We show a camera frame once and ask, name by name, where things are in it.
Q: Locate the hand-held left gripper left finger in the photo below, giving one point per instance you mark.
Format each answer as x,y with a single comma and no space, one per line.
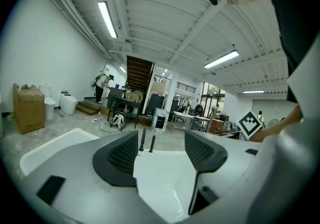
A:
75,168

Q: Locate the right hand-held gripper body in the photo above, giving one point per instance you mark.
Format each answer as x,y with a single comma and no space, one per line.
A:
250,124

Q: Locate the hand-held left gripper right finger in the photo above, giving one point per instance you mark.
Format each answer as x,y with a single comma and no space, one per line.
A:
212,153

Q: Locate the white bathtub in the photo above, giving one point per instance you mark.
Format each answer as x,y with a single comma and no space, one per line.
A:
162,175

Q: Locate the black handheld shower head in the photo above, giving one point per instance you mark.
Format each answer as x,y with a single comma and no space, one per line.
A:
142,138

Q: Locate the person's right forearm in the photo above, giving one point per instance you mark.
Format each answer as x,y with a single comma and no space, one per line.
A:
280,124

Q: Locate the standing floor fan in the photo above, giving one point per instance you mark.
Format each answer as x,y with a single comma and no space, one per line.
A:
272,123

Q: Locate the brown wooden cabinet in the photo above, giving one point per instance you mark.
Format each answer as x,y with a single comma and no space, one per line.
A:
217,126

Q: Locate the long ceiling tube light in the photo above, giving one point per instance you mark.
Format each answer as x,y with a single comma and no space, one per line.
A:
107,19
221,59
253,91

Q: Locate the black office chair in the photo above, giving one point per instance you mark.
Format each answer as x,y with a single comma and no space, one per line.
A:
199,109

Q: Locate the steel work table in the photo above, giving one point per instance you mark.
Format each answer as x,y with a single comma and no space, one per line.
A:
182,118

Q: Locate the wooden step platform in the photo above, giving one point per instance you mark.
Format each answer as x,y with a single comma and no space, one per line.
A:
86,108

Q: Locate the marble framed panel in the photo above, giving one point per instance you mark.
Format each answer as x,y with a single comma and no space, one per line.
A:
160,119

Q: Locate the white and grey backpack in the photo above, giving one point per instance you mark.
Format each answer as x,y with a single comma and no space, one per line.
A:
118,120

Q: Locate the white tankless toilet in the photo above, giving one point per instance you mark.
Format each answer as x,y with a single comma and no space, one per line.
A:
68,103

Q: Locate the white toilet with tank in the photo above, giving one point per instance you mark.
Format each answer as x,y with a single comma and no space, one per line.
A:
48,104

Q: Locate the large cardboard box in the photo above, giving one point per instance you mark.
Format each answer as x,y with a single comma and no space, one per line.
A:
28,109

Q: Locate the black metal desk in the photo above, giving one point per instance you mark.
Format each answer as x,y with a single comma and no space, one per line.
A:
125,104

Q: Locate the brown wooden staircase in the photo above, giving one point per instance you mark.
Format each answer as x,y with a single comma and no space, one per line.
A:
137,72

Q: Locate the person's black shirt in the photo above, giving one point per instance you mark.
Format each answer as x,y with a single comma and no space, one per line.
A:
295,6

